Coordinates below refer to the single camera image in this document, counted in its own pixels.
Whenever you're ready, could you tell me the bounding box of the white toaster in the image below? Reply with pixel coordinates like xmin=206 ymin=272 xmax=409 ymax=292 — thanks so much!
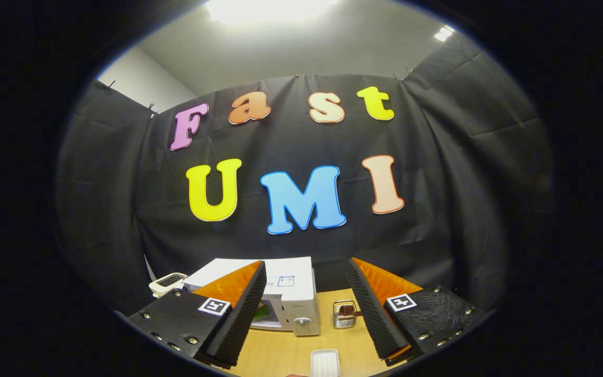
xmin=148 ymin=272 xmax=189 ymax=299

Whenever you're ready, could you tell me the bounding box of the large ceiling light panel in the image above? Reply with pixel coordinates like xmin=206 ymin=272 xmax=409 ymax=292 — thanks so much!
xmin=205 ymin=0 xmax=340 ymax=24

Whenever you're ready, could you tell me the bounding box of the metal wire basket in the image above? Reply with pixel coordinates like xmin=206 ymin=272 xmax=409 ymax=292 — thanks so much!
xmin=332 ymin=300 xmax=357 ymax=329

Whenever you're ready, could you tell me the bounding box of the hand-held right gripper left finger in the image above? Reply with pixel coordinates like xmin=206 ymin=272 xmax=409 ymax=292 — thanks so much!
xmin=128 ymin=260 xmax=268 ymax=367

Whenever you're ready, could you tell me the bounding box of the small white tray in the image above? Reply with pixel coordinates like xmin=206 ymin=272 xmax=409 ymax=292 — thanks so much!
xmin=310 ymin=349 xmax=341 ymax=377

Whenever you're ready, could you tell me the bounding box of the black backdrop cloth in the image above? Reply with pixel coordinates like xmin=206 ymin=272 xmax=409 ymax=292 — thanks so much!
xmin=55 ymin=39 xmax=556 ymax=315

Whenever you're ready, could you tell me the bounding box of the white microwave oven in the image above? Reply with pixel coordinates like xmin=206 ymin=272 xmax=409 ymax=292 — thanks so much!
xmin=182 ymin=256 xmax=321 ymax=337

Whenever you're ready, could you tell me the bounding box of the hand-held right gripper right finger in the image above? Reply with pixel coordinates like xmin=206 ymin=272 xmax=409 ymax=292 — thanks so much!
xmin=347 ymin=258 xmax=488 ymax=367

